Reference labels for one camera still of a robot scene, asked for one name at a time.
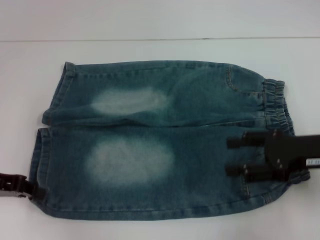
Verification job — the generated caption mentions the blue washed denim shorts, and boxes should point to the blue washed denim shorts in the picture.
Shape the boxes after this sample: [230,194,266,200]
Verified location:
[29,61,311,222]

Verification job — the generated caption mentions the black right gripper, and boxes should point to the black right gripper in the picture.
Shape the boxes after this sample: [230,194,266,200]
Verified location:
[224,129,320,183]

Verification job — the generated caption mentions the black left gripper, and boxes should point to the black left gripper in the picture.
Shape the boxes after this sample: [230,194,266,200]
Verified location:
[0,172,46,201]

